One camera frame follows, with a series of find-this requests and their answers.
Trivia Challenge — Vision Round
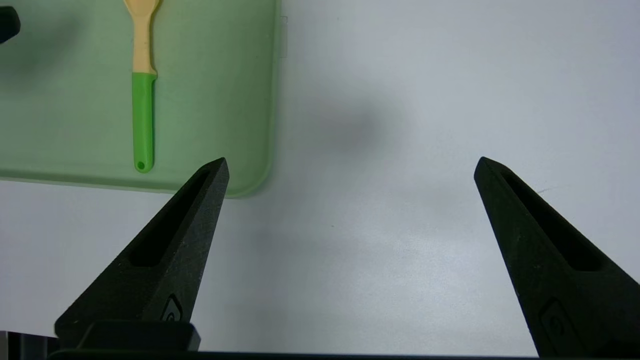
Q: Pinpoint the light green plastic tray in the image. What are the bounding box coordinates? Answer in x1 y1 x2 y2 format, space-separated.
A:
0 0 282 199

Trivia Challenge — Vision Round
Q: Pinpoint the yellow pasta spoon green handle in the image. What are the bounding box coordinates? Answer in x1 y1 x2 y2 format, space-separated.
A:
122 0 163 174

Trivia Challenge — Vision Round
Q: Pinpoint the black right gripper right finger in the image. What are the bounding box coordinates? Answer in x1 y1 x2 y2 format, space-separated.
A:
473 156 640 357

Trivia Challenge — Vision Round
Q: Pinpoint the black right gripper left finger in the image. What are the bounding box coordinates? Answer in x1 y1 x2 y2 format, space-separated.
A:
54 157 230 352

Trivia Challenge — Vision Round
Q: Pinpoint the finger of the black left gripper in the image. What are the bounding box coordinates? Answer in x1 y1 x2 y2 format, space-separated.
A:
0 6 21 44

